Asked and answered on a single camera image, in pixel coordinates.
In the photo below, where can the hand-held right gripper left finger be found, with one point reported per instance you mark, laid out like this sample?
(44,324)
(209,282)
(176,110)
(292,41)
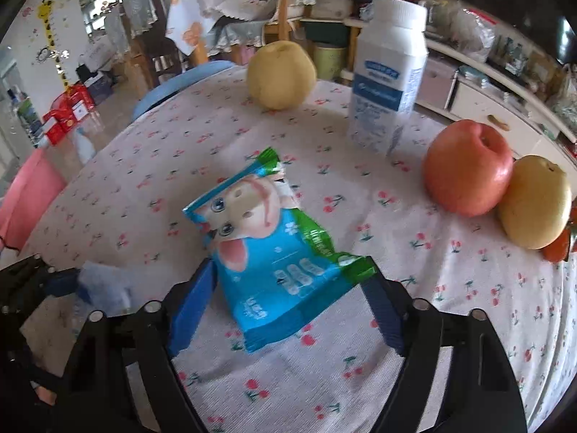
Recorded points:
(189,315)

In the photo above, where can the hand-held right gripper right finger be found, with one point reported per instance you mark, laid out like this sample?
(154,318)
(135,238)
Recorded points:
(383,311)

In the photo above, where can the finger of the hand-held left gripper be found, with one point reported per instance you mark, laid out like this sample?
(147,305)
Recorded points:
(63,282)

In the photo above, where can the pink plastic bin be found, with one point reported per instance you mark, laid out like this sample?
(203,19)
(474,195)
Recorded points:
(31,203)

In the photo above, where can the blue snack packet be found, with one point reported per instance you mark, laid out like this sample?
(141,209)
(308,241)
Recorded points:
(279,252)

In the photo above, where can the cherry print tablecloth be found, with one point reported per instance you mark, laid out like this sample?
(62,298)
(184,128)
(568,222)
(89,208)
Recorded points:
(180,167)

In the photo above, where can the red gift box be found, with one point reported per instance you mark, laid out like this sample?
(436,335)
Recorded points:
(81,99)
(58,121)

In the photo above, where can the red apple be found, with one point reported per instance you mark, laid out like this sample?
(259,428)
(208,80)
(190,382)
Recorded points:
(469,167)

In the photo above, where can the large yellow pear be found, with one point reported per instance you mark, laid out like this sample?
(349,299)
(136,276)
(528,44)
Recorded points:
(534,203)

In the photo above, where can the tangerine with green leaf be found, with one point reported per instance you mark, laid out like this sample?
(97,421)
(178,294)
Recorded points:
(559,246)

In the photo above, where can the blue chair back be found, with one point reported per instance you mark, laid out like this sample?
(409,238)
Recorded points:
(180,85)

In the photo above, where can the white bottle with blue label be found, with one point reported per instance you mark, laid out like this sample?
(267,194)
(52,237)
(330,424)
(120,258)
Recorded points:
(390,72)

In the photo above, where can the dark wooden chair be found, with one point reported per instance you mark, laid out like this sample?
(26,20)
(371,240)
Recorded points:
(157,54)

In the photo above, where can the small yellow pear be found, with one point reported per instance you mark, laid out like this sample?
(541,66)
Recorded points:
(281,74)

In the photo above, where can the green bin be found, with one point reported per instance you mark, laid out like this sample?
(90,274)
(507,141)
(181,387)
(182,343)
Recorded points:
(329,56)

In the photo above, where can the white orange print tablecloth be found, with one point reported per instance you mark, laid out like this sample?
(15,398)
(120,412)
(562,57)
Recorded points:
(189,31)

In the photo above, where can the clear plastic bag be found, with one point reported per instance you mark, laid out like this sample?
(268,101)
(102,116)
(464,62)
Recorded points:
(473,31)

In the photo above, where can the wooden chair with lace cover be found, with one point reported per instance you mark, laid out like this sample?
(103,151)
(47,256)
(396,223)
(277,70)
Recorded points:
(284,9)

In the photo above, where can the giraffe wall sticker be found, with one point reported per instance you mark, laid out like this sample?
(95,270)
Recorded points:
(47,40)

